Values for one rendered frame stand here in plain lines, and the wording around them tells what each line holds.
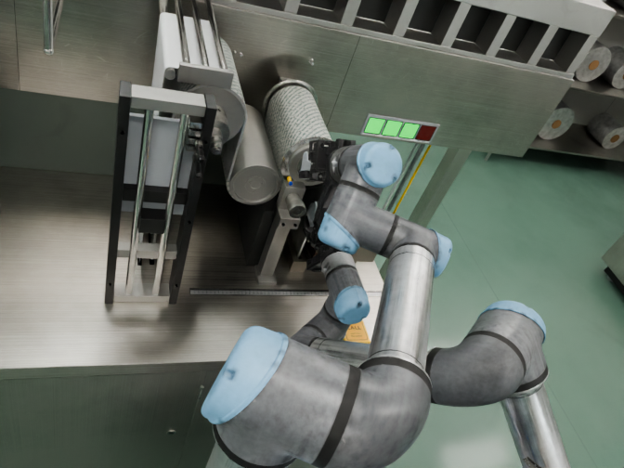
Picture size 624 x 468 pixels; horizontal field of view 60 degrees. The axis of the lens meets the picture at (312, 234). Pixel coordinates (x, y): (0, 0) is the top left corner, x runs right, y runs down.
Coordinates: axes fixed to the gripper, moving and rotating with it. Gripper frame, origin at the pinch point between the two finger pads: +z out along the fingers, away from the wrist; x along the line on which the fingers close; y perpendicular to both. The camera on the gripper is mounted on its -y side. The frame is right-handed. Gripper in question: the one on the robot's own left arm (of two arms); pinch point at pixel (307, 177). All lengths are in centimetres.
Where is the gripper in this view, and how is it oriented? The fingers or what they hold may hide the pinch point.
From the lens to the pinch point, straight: 121.5
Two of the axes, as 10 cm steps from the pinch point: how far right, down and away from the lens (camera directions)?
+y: 0.8, -9.9, -0.7
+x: -9.3, -0.5, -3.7
